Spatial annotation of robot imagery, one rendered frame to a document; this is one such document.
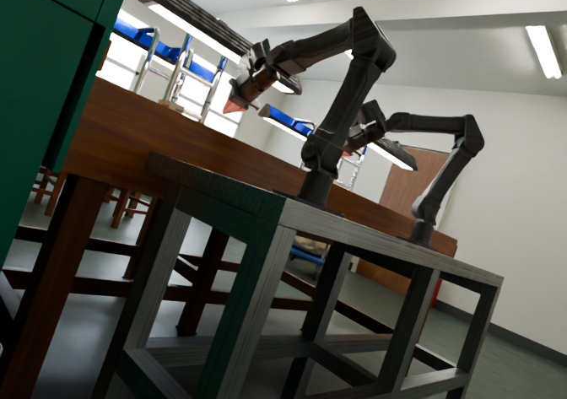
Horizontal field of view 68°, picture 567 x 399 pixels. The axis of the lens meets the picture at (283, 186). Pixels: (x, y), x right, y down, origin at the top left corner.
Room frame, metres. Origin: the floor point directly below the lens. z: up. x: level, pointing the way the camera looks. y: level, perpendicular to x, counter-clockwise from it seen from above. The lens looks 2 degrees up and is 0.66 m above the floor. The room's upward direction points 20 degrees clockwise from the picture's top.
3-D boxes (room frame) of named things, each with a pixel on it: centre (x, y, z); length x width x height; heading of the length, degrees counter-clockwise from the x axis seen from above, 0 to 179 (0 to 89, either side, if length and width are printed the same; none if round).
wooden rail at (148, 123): (1.43, -0.20, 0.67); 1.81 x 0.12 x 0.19; 135
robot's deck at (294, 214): (1.33, -0.09, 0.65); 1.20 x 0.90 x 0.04; 137
